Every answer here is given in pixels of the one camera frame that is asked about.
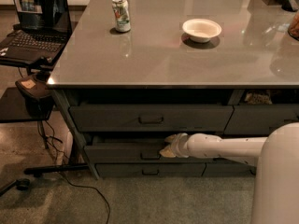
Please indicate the black laptop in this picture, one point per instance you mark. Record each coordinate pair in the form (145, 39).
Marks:
(44, 30)

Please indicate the white bowl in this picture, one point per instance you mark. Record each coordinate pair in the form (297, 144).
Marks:
(201, 30)

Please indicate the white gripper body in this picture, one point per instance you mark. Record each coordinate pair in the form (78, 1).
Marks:
(179, 145)

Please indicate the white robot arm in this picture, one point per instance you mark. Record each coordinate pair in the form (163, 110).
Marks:
(275, 157)

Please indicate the black laptop stand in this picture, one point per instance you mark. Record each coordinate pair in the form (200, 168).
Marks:
(30, 100)

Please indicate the brown object right edge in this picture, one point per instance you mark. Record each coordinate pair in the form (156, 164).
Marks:
(293, 29)

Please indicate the green white soda can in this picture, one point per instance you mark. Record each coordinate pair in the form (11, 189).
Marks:
(122, 17)

